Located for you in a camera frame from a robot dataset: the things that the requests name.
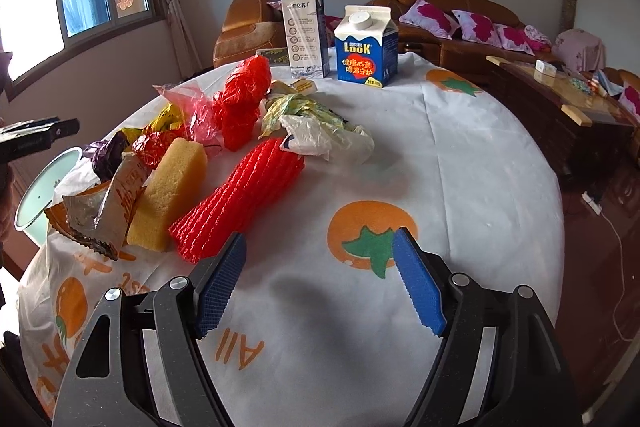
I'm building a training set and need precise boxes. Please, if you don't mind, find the clear and green plastic bag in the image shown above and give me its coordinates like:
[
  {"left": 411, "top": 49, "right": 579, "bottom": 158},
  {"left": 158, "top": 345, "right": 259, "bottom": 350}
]
[{"left": 277, "top": 113, "right": 376, "bottom": 166}]

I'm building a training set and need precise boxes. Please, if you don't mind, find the long red foam net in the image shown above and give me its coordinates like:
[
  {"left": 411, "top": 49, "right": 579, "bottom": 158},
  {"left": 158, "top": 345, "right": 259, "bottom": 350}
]
[{"left": 168, "top": 138, "right": 306, "bottom": 264}]

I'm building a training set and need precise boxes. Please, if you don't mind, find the brown leather armchair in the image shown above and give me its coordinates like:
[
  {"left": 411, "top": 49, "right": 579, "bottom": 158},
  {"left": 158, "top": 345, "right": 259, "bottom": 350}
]
[
  {"left": 597, "top": 67, "right": 640, "bottom": 125},
  {"left": 213, "top": 0, "right": 342, "bottom": 68}
]

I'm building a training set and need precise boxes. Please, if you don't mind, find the purple wrapper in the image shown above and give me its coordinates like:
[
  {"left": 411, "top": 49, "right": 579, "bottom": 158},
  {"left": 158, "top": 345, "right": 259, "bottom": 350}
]
[{"left": 82, "top": 132, "right": 131, "bottom": 182}]

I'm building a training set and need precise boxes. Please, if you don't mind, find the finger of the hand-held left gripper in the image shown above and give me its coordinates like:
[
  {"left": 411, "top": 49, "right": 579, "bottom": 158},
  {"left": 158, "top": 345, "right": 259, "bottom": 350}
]
[{"left": 47, "top": 118, "right": 81, "bottom": 139}]

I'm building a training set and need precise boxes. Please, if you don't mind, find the pink plastic bag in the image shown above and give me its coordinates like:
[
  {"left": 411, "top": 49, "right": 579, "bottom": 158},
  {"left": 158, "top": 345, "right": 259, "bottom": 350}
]
[{"left": 152, "top": 84, "right": 226, "bottom": 148}]

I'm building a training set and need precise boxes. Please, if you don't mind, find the silver orange snack wrapper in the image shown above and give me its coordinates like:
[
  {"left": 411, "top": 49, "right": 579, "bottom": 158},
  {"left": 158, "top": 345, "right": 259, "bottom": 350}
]
[{"left": 97, "top": 152, "right": 151, "bottom": 253}]

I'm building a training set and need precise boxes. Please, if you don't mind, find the blue carton with white cap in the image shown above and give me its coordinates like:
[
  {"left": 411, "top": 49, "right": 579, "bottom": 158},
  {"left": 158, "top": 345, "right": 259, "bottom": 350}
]
[{"left": 334, "top": 5, "right": 399, "bottom": 86}]

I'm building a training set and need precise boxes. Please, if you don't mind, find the yellow wrapper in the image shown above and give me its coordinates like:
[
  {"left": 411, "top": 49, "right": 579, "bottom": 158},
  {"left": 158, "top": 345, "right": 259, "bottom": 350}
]
[{"left": 120, "top": 103, "right": 187, "bottom": 145}]

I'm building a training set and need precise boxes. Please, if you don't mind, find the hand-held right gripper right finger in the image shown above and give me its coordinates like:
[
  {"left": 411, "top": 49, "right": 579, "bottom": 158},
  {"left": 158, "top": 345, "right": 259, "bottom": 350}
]
[{"left": 391, "top": 227, "right": 583, "bottom": 427}]

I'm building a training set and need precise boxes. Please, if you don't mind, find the red plastic wrapper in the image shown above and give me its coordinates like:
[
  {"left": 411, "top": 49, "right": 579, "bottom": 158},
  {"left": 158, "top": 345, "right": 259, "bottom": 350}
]
[{"left": 212, "top": 56, "right": 273, "bottom": 152}]

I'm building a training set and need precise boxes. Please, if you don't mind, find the yellow sponge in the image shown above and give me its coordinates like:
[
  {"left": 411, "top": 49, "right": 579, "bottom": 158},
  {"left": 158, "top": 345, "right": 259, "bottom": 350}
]
[{"left": 126, "top": 138, "right": 208, "bottom": 253}]

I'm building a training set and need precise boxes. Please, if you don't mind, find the mint green waste bin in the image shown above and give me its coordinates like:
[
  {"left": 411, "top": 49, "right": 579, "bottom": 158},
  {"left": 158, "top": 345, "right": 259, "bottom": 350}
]
[{"left": 14, "top": 147, "right": 83, "bottom": 248}]

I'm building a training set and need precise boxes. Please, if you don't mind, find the shiny red wrapper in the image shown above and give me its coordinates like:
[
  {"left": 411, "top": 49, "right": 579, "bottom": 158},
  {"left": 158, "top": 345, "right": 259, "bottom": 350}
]
[{"left": 131, "top": 132, "right": 177, "bottom": 171}]

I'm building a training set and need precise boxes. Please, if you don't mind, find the brown leather sofa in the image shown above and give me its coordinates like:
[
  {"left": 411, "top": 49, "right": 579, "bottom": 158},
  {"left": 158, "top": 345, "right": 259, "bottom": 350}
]
[{"left": 365, "top": 0, "right": 563, "bottom": 75}]

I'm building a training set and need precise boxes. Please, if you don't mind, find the blue white packet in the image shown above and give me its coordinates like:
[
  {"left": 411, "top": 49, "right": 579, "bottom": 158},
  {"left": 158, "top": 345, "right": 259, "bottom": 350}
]
[{"left": 591, "top": 71, "right": 622, "bottom": 98}]

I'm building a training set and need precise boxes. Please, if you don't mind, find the dark wooden coffee table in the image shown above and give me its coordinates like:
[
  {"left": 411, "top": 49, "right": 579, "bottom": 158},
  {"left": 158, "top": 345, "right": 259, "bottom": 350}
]
[{"left": 486, "top": 55, "right": 640, "bottom": 182}]

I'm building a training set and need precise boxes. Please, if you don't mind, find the pink cloth cover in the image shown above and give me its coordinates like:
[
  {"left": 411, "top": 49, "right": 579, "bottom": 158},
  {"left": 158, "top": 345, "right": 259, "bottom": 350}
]
[{"left": 551, "top": 28, "right": 607, "bottom": 72}]

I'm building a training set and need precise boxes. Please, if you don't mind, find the small pink cushion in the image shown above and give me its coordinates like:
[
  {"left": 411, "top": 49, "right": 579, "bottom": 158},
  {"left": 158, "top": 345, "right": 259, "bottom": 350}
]
[{"left": 524, "top": 25, "right": 553, "bottom": 52}]

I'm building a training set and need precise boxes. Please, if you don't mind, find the dark snack packet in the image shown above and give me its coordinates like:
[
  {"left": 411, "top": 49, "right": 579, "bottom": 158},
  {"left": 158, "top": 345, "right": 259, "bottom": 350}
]
[{"left": 255, "top": 48, "right": 291, "bottom": 68}]

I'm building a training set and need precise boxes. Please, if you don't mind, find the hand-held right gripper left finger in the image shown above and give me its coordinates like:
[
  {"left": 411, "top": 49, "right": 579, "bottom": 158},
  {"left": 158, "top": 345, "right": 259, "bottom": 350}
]
[{"left": 52, "top": 232, "right": 248, "bottom": 427}]

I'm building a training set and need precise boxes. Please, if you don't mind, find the tall grey white carton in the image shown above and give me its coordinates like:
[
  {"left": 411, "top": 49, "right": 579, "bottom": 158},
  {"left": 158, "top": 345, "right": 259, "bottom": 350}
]
[{"left": 281, "top": 0, "right": 331, "bottom": 80}]

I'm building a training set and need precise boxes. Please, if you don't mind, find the white cable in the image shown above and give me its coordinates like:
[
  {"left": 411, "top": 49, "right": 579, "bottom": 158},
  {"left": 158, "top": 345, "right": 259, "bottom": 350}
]
[{"left": 597, "top": 207, "right": 640, "bottom": 344}]

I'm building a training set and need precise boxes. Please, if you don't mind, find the large pink floral pillow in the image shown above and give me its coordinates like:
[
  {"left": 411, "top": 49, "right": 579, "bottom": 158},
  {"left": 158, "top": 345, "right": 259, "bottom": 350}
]
[{"left": 398, "top": 0, "right": 461, "bottom": 40}]

